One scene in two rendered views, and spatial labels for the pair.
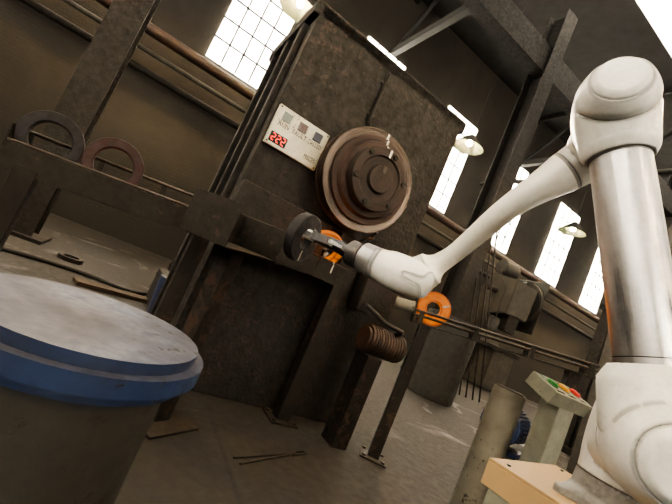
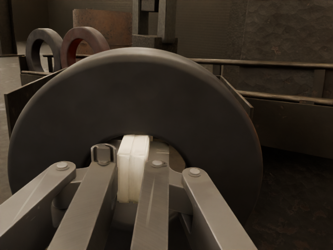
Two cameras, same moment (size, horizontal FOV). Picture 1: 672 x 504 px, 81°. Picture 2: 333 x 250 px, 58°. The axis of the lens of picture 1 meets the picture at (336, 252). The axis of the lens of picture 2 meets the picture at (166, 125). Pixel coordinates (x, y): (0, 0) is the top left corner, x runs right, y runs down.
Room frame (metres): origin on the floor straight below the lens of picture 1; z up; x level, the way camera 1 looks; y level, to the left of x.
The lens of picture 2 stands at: (1.13, -0.05, 0.80)
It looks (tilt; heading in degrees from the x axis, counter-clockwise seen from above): 19 degrees down; 62
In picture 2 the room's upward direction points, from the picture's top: 3 degrees clockwise
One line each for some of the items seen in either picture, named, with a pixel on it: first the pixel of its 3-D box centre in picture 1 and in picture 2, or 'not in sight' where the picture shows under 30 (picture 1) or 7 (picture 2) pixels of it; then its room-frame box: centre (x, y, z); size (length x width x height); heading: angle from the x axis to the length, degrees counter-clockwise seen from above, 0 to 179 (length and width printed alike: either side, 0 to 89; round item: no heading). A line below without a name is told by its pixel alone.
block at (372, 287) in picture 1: (366, 286); not in sight; (1.85, -0.20, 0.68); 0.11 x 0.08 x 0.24; 28
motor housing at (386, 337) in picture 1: (364, 386); not in sight; (1.77, -0.35, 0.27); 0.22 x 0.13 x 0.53; 118
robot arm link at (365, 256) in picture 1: (369, 260); not in sight; (1.09, -0.10, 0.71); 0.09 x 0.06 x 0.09; 153
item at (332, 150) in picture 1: (365, 180); not in sight; (1.73, 0.00, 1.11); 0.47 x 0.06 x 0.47; 118
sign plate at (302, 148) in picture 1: (297, 138); not in sight; (1.67, 0.36, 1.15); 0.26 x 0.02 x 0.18; 118
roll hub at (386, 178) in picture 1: (377, 179); not in sight; (1.65, -0.04, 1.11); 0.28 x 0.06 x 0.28; 118
